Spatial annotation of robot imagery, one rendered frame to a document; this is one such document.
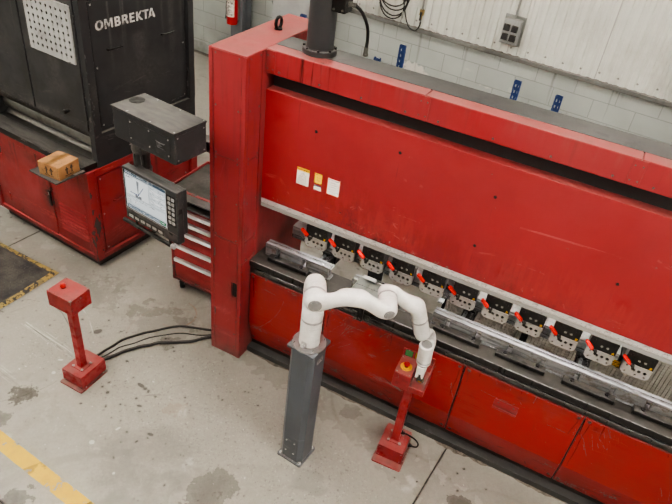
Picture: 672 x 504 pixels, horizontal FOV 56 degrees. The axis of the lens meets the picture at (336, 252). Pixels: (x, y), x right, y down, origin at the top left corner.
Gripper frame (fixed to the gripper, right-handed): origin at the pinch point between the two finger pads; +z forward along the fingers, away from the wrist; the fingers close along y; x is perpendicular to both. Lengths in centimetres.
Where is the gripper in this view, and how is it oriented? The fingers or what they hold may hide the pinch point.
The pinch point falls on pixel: (420, 378)
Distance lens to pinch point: 383.9
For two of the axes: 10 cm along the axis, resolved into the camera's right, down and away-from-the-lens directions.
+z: -0.3, 7.4, 6.8
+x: 9.2, 2.8, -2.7
